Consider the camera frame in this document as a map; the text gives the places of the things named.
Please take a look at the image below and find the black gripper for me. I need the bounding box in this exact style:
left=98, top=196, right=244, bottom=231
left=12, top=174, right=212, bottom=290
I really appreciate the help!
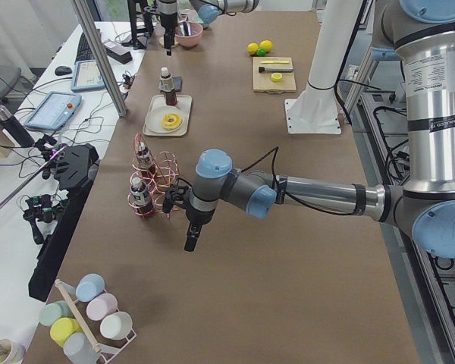
left=162, top=184, right=215, bottom=252
left=157, top=0, right=178, bottom=56

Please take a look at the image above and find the tea bottle front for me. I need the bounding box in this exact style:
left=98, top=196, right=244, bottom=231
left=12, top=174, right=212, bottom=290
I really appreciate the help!
left=159, top=67, right=177, bottom=106

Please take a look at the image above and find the tea bottle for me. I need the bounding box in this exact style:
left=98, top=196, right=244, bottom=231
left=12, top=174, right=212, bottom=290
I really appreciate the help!
left=159, top=67, right=177, bottom=106
left=136, top=142, right=156, bottom=178
left=130, top=177, right=154, bottom=218

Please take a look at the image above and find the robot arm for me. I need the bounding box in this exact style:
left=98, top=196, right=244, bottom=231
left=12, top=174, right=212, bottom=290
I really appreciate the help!
left=162, top=1, right=455, bottom=259
left=157, top=0, right=259, bottom=56

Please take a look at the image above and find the tea bottle back right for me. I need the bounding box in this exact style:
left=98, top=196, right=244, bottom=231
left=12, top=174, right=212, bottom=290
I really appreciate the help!
left=130, top=177, right=154, bottom=218

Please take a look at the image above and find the white bunny tray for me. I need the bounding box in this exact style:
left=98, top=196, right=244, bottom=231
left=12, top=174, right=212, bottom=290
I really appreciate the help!
left=143, top=95, right=192, bottom=137

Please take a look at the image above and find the tea bottle back left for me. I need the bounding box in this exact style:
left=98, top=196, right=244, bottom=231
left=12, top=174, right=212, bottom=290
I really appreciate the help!
left=136, top=142, right=156, bottom=178

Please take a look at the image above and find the pink ice bowl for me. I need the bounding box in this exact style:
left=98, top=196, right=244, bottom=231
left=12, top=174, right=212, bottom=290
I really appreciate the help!
left=175, top=21, right=203, bottom=48

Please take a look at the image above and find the yellow lemon lower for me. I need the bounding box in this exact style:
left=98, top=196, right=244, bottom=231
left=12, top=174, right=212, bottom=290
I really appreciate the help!
left=246, top=42, right=259, bottom=55

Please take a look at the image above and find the yellow lemon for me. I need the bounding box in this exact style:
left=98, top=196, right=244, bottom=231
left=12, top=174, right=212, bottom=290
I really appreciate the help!
left=259, top=39, right=273, bottom=52
left=246, top=42, right=259, bottom=55

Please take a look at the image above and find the glazed donut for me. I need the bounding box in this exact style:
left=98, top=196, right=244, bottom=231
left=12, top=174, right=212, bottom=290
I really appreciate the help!
left=161, top=113, right=183, bottom=130

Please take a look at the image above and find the black keyboard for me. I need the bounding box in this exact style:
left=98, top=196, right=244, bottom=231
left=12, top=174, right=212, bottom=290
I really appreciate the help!
left=74, top=33, right=95, bottom=63

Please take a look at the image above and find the blue teach pendant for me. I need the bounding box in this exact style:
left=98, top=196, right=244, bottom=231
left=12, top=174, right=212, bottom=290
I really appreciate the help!
left=71, top=60, right=105, bottom=93
left=24, top=92, right=82, bottom=131

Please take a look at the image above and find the green lime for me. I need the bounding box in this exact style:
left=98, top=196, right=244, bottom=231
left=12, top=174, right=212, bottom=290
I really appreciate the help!
left=256, top=48, right=267, bottom=57

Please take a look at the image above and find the yellow plastic knife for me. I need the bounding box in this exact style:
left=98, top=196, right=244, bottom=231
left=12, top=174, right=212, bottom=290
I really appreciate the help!
left=260, top=60, right=290, bottom=64

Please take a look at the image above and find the yellow lemon upper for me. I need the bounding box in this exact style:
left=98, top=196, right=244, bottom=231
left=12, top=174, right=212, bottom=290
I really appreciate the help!
left=259, top=39, right=273, bottom=52

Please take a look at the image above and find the wooden cutting board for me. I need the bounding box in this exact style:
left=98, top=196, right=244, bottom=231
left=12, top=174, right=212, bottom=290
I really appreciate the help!
left=253, top=57, right=297, bottom=93

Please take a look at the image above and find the black computer mouse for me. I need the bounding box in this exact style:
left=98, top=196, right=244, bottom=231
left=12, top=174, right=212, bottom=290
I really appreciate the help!
left=55, top=66, right=72, bottom=76

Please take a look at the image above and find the blue cup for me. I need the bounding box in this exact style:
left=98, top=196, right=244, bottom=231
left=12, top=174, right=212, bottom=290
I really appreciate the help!
left=75, top=273, right=105, bottom=303

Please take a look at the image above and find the half lemon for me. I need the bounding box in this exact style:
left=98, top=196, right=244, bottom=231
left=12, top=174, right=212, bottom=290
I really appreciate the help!
left=270, top=73, right=283, bottom=83

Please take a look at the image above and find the pink cup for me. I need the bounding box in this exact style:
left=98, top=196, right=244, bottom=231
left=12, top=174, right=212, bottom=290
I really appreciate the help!
left=86, top=293, right=118, bottom=321

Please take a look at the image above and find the white cup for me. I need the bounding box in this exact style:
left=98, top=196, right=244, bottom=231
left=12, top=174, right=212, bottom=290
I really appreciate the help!
left=100, top=311, right=133, bottom=340

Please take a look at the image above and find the white cup rack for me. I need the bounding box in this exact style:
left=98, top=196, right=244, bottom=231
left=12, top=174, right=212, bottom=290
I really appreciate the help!
left=54, top=279, right=137, bottom=363

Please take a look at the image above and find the yellow cup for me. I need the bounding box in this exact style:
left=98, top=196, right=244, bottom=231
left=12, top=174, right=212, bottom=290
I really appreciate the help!
left=49, top=318, right=83, bottom=347

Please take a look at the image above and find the grey cup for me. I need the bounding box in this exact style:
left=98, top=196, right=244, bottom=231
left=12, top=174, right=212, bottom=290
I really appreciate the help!
left=63, top=332, right=100, bottom=364

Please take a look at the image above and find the green cup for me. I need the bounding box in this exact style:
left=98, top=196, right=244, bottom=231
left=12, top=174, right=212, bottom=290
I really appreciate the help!
left=39, top=300, right=74, bottom=327

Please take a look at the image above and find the black thermos bottle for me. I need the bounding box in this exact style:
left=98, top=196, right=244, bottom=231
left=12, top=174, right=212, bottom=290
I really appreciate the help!
left=0, top=105, right=35, bottom=148

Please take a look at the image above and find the copper wire bottle rack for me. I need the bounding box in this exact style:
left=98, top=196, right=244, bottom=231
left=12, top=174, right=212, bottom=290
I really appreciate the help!
left=127, top=133, right=180, bottom=216

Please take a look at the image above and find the aluminium frame post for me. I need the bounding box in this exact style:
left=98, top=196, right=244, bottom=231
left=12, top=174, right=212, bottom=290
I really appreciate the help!
left=71, top=0, right=127, bottom=117

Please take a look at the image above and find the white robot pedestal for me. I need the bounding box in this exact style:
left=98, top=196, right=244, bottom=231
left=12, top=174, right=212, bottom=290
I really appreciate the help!
left=285, top=0, right=365, bottom=134

